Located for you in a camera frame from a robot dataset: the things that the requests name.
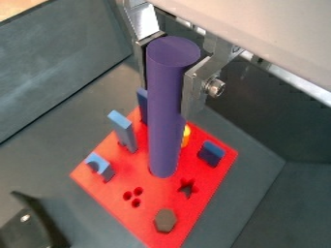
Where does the yellow cylinder peg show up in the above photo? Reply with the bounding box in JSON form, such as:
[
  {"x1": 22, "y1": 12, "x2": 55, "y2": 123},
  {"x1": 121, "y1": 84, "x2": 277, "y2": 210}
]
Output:
[{"x1": 181, "y1": 124, "x2": 190, "y2": 148}]

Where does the short dark blue block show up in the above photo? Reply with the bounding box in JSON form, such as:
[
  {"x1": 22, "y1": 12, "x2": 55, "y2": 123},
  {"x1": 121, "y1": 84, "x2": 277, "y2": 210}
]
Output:
[{"x1": 197, "y1": 140, "x2": 225, "y2": 168}]

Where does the red shape-sorter base block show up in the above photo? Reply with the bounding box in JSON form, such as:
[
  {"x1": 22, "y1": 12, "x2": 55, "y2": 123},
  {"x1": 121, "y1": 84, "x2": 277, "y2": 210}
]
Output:
[{"x1": 69, "y1": 110, "x2": 237, "y2": 248}]

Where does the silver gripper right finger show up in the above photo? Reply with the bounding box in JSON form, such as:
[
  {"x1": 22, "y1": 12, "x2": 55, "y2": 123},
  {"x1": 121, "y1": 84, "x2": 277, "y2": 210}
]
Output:
[{"x1": 181, "y1": 33, "x2": 242, "y2": 119}]

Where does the light blue arch block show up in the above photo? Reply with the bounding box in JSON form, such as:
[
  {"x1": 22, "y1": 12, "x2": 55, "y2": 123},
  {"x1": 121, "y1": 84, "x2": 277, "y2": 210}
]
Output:
[{"x1": 83, "y1": 152, "x2": 114, "y2": 183}]

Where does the tall light blue block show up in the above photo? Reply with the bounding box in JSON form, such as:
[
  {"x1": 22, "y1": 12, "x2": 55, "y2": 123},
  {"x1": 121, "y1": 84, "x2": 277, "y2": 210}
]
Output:
[{"x1": 106, "y1": 110, "x2": 138, "y2": 153}]

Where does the black curved cradle stand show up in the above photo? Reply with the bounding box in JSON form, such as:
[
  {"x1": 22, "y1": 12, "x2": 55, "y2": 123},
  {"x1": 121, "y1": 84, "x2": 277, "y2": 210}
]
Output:
[{"x1": 0, "y1": 191, "x2": 70, "y2": 248}]

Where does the tall dark blue block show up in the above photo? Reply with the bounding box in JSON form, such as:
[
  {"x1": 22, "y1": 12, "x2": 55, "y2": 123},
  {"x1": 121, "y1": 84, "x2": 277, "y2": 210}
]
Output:
[{"x1": 137, "y1": 87, "x2": 146, "y2": 125}]

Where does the purple cylinder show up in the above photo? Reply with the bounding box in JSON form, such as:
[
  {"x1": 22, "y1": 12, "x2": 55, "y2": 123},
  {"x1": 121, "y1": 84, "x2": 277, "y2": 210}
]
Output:
[{"x1": 145, "y1": 36, "x2": 200, "y2": 178}]

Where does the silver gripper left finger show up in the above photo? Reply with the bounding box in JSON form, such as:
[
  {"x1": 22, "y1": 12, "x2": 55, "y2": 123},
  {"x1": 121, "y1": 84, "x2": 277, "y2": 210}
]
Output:
[{"x1": 116, "y1": 0, "x2": 165, "y2": 88}]

